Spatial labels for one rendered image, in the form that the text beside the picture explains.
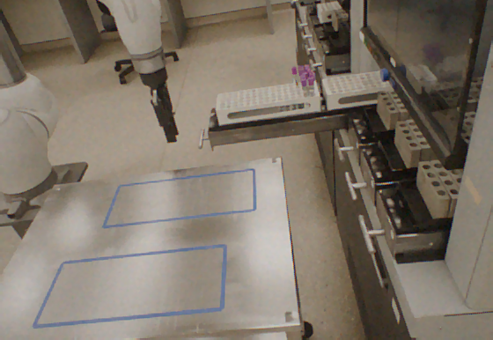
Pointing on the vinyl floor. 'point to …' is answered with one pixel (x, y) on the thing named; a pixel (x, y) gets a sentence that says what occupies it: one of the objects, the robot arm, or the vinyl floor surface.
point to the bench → (87, 28)
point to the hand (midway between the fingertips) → (170, 129)
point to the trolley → (158, 260)
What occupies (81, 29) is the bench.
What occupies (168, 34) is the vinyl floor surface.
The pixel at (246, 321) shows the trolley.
